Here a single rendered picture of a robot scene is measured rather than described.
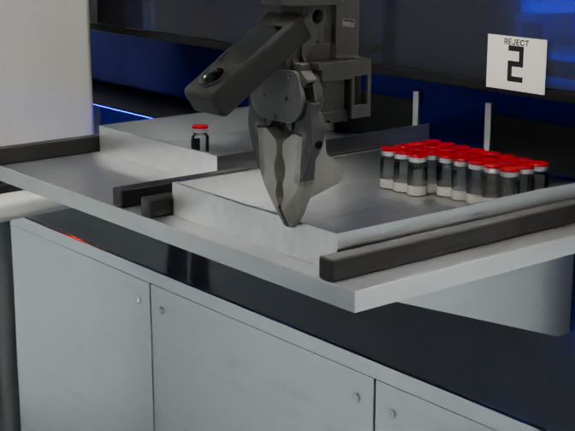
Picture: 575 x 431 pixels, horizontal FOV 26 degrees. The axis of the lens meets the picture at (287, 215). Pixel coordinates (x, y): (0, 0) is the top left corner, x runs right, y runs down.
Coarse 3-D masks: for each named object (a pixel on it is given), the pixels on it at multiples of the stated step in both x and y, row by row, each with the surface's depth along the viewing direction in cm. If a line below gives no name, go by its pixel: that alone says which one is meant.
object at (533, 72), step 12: (492, 36) 140; (504, 36) 139; (492, 48) 141; (504, 48) 139; (528, 48) 137; (540, 48) 135; (492, 60) 141; (504, 60) 140; (516, 60) 138; (528, 60) 137; (540, 60) 136; (492, 72) 141; (504, 72) 140; (516, 72) 138; (528, 72) 137; (540, 72) 136; (492, 84) 142; (504, 84) 140; (516, 84) 139; (528, 84) 137; (540, 84) 136
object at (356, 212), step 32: (352, 160) 143; (192, 192) 125; (224, 192) 132; (256, 192) 135; (320, 192) 138; (352, 192) 138; (384, 192) 138; (544, 192) 125; (224, 224) 122; (256, 224) 118; (320, 224) 125; (352, 224) 125; (384, 224) 112; (416, 224) 114; (448, 224) 117; (320, 256) 111
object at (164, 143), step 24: (144, 120) 164; (168, 120) 167; (192, 120) 169; (216, 120) 172; (240, 120) 175; (120, 144) 157; (144, 144) 153; (168, 144) 149; (216, 144) 166; (240, 144) 166; (336, 144) 152; (360, 144) 155; (168, 168) 149; (192, 168) 145; (216, 168) 141
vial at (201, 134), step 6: (198, 132) 152; (204, 132) 153; (192, 138) 153; (198, 138) 153; (204, 138) 153; (192, 144) 153; (198, 144) 153; (204, 144) 153; (198, 150) 153; (204, 150) 153
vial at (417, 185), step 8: (416, 152) 137; (416, 160) 135; (424, 160) 135; (408, 168) 136; (416, 168) 135; (424, 168) 136; (408, 176) 136; (416, 176) 136; (424, 176) 136; (408, 184) 136; (416, 184) 136; (424, 184) 136; (408, 192) 137; (416, 192) 136; (424, 192) 136
